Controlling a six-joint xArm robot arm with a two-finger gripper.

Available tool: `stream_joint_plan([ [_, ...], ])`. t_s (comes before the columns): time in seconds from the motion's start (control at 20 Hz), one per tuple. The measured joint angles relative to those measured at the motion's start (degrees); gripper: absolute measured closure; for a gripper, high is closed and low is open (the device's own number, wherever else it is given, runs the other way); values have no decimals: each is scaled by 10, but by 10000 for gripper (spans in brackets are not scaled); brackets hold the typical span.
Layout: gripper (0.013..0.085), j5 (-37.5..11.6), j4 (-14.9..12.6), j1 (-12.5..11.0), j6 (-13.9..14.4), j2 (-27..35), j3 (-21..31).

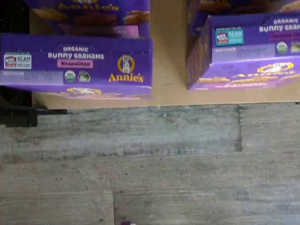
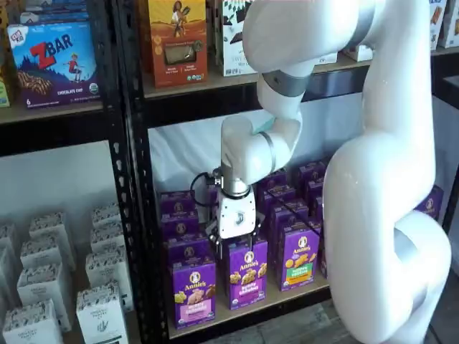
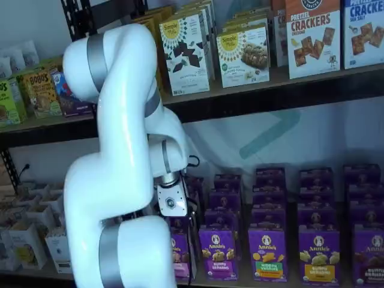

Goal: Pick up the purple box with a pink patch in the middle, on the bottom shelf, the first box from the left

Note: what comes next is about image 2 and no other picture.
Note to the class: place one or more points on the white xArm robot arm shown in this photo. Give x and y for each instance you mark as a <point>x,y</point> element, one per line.
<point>376,215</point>

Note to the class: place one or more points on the purple Annie's box violet patch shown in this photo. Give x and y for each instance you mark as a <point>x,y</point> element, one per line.
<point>247,276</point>

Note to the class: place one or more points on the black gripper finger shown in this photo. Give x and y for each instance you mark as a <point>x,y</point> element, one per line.
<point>259,224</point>
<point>216,238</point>

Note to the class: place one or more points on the wooden shelf board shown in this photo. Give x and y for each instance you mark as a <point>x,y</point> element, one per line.
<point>54,114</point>
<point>251,317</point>
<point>215,84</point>

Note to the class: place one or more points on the Simple Mills chocolate thins box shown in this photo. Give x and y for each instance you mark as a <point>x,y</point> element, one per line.
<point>233,53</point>

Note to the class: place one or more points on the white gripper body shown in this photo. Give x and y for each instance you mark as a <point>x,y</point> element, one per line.
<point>236,215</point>

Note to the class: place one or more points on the blue Zbar box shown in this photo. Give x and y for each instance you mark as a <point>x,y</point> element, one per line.
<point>54,14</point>
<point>54,68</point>

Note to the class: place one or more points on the blue sea salt crackers box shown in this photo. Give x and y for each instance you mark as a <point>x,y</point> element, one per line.
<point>438,25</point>

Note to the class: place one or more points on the purple Annie's snack box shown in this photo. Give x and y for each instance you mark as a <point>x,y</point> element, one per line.
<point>272,178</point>
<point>312,172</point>
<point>177,202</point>
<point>428,206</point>
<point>188,252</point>
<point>179,227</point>
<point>315,189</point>
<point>318,211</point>
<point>288,215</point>
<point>281,196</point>

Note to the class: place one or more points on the white printed carton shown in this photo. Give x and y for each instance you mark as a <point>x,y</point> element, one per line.
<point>107,272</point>
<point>32,326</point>
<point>43,290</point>
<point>7,236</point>
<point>102,315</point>
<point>107,238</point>
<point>44,251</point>
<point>105,215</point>
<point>50,224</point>

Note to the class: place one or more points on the white backdrop sheet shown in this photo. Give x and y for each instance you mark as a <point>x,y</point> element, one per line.
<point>179,150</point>

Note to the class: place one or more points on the Simple Mills snack bar box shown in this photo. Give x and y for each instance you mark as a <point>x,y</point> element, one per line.
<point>328,60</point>

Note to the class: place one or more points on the purple Annie's box green patch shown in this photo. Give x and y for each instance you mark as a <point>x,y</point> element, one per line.
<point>300,258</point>

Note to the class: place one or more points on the black metal shelf rack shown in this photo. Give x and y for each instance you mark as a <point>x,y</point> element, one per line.
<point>54,139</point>
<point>215,105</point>

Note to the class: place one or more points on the purple Annie's box pink patch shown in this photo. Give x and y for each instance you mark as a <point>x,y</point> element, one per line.
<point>195,294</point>

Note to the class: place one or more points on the yellow Bobo's box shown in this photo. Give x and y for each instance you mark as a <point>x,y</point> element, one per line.
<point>3,53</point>

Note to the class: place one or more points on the white cracker box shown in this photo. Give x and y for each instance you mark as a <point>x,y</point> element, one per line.
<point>453,25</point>

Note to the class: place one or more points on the yellow orange Revival box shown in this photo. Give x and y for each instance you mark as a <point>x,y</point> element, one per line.
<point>179,53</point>

